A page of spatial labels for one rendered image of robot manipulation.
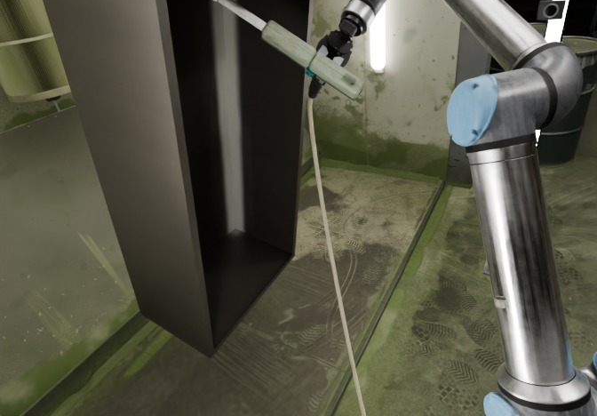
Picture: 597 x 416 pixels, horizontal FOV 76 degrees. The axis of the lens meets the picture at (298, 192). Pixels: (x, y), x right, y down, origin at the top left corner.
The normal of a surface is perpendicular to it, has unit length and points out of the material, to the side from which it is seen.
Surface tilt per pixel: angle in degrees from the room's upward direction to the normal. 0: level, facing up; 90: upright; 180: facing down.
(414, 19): 90
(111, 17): 90
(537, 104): 78
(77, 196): 57
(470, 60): 90
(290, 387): 0
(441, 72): 90
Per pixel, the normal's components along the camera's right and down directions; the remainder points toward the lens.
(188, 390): -0.12, -0.85
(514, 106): 0.11, 0.04
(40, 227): 0.65, -0.32
